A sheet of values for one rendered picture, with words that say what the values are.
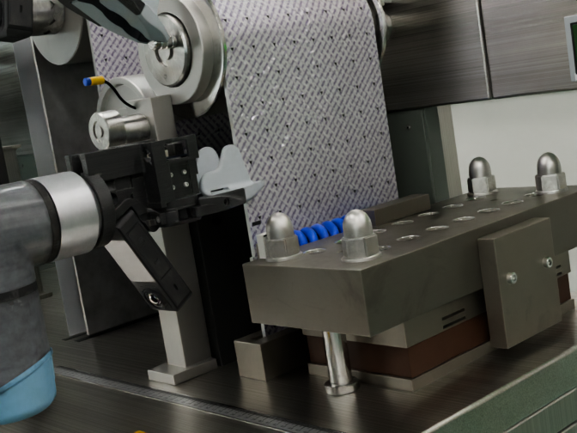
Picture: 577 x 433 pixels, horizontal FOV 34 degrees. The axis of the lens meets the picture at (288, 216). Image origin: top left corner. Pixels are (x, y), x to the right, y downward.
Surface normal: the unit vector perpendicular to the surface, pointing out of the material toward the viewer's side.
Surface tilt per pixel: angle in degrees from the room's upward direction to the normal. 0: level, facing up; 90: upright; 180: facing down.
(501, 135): 90
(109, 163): 90
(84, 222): 101
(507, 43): 90
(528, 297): 90
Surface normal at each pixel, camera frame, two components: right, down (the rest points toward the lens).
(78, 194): 0.51, -0.47
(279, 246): -0.29, 0.18
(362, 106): 0.67, 0.00
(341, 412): -0.15, -0.98
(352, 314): -0.73, 0.21
